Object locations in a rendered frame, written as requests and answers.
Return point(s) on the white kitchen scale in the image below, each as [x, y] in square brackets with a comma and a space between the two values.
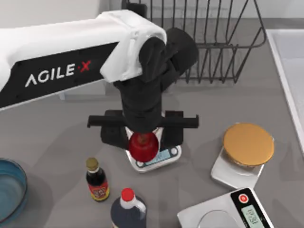
[166, 155]

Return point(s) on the red apple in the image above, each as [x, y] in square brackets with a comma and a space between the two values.
[143, 149]

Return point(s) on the small dark sauce bottle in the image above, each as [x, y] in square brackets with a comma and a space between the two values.
[97, 180]

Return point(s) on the silver scale with gold plate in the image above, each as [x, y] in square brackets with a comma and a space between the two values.
[248, 145]

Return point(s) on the large dark red-capped bottle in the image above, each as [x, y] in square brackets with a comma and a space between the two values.
[128, 211]

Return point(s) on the silver scale with black panel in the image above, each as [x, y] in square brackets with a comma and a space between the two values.
[225, 209]

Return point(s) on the blue bowl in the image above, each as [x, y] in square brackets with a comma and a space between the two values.
[12, 190]

